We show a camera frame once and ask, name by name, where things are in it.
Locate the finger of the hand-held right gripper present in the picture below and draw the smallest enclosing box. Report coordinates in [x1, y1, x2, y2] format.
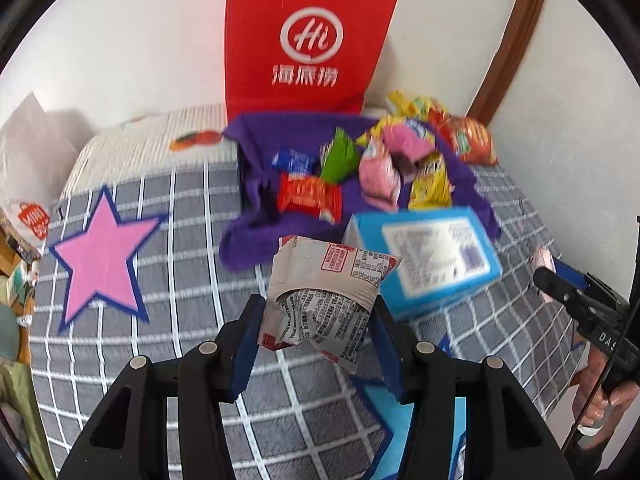
[552, 259, 607, 290]
[532, 267, 601, 313]

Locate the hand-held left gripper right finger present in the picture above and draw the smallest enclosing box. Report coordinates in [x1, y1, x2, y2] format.
[367, 295, 576, 480]

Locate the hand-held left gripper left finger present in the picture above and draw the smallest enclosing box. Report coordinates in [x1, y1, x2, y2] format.
[57, 294, 268, 480]

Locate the pale pink candy packet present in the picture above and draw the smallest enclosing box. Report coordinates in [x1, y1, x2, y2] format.
[530, 247, 557, 306]

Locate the silver snack packet red label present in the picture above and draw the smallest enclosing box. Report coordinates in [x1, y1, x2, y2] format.
[257, 234, 403, 375]

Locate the red paper bag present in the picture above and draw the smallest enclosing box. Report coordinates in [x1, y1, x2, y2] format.
[224, 0, 402, 117]

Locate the person's right forearm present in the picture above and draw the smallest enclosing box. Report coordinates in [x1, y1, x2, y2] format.
[564, 432, 618, 480]

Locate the person's right hand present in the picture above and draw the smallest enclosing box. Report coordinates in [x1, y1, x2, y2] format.
[572, 342, 627, 436]

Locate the grey checked star blanket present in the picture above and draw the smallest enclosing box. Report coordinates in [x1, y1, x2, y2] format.
[30, 160, 586, 480]

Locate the light blue box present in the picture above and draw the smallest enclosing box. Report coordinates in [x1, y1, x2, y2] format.
[342, 206, 503, 322]

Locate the purple cloth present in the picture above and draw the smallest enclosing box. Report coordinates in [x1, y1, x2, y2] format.
[219, 112, 502, 273]

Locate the small yellow snack packet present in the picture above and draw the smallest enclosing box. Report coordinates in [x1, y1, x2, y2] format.
[409, 152, 453, 211]

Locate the orange chips bag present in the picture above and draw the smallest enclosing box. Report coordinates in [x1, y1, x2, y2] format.
[430, 110, 499, 166]

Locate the pink snack box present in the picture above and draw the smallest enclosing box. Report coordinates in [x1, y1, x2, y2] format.
[360, 152, 402, 211]

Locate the small blue snack packet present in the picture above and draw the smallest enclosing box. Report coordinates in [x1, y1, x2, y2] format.
[271, 147, 316, 173]

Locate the bright green snack packet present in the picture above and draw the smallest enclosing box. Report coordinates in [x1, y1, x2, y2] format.
[319, 127, 362, 185]

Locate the pink packet with blue label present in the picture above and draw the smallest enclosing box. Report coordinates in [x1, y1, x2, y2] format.
[382, 115, 436, 166]

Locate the yellow orange snack packet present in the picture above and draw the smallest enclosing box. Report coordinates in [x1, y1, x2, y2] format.
[357, 115, 396, 161]

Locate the colourful clutter pile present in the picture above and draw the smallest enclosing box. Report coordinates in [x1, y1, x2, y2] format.
[0, 210, 57, 480]

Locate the yellow chips bag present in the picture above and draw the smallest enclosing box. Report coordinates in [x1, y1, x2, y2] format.
[386, 91, 446, 123]

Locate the white quilt with fruit print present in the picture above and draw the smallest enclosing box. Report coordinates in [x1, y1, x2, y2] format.
[62, 102, 241, 196]

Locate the white plastic bag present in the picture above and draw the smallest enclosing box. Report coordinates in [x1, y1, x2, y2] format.
[0, 92, 83, 256]

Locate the brown door frame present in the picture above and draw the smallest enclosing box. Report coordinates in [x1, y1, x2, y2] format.
[465, 0, 551, 123]

